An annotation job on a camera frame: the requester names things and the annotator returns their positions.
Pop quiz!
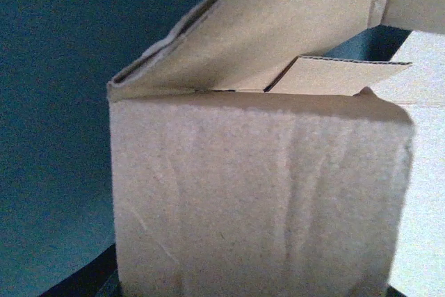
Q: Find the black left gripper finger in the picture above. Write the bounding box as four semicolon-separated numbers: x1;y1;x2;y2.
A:
41;244;122;297

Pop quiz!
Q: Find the cardboard box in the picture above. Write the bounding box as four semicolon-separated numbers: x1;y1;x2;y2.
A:
107;0;444;296

